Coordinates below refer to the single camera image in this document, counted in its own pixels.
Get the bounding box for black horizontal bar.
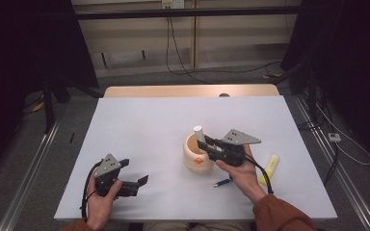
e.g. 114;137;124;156
73;5;303;21

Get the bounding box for white table cover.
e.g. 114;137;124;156
53;95;338;222

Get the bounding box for black floor cable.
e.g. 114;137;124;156
322;142;340;187

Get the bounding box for aluminium floor rail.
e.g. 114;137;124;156
0;119;62;231
293;95;370;231

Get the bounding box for black metal stand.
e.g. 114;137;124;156
274;57;322;126
41;75;104;135

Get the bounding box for wooden table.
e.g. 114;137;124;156
103;84;280;98

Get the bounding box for white wall socket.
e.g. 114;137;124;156
161;0;186;10

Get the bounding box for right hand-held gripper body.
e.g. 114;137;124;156
207;128;262;168

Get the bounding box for left hand-held gripper black cable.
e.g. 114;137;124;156
80;160;102;219

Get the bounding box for yellow highlighter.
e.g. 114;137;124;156
259;153;280;187

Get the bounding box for black wall cable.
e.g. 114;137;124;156
165;15;282;77
169;17;211;86

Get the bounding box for blue pen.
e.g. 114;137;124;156
213;177;234;188

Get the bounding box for black curtain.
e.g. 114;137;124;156
280;0;370;165
0;0;99;184

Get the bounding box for right hand-held gripper black cable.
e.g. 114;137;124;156
244;155;275;195

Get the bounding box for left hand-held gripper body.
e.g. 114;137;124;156
93;153;127;198

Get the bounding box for person's left hand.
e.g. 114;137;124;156
86;174;123;231

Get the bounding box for cream ribbed pen holder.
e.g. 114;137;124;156
182;132;216;175

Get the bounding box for person's right hand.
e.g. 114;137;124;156
214;144;268;205

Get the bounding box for hand-held gripper black cable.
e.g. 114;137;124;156
244;155;275;195
80;160;102;219

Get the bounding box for white cylindrical tube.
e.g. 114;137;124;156
193;125;207;145

